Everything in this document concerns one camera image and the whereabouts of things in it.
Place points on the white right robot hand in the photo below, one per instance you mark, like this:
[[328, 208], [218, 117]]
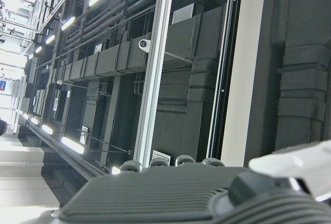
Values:
[[160, 195]]

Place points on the white security camera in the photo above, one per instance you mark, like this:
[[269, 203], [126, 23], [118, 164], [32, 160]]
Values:
[[143, 44]]

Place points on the grey ceiling air duct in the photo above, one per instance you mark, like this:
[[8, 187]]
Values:
[[181, 35]]

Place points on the aluminium profile frame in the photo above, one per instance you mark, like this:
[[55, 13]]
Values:
[[155, 66]]

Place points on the white ceiling vent grille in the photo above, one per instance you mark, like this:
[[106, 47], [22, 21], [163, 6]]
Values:
[[161, 156], [182, 14]]

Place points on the dark insulated duct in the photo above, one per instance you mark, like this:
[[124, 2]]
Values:
[[302, 92]]

